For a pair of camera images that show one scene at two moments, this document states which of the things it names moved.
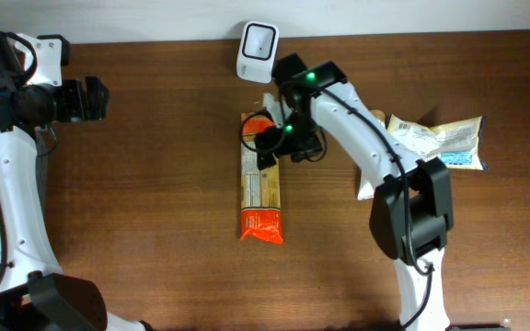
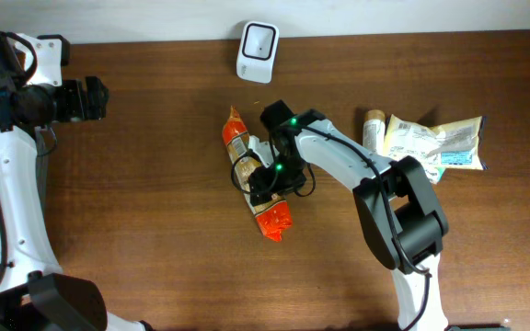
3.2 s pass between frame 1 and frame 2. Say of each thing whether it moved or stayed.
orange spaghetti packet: moved
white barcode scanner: stayed
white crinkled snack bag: stayed
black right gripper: moved
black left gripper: stayed
